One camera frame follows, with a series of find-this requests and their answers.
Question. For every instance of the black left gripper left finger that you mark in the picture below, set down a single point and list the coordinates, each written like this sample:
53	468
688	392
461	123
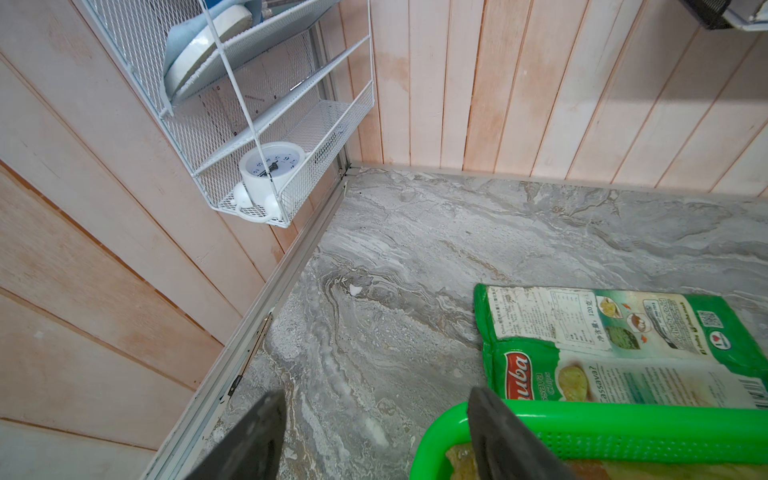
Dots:
253	447

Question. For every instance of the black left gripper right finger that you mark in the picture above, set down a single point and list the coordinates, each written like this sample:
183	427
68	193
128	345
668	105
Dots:
503	445

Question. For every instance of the brown paper chips bag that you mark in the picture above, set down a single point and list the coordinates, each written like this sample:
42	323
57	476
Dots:
462	460

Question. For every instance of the light green Chuba chips bag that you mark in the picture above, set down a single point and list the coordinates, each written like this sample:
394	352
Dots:
618	347

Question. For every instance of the green plastic basket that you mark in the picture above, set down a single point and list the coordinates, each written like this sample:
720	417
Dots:
646	433

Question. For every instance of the small white alarm clock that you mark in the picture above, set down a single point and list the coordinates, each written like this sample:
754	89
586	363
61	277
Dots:
265	171

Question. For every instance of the white blue flat dish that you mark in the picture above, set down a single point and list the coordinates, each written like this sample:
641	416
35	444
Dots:
191	42

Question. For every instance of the white wire wall shelf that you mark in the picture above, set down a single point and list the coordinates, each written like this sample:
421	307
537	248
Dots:
304	75

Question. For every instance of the black mesh wall basket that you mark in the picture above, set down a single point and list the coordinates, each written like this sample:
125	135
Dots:
744	15

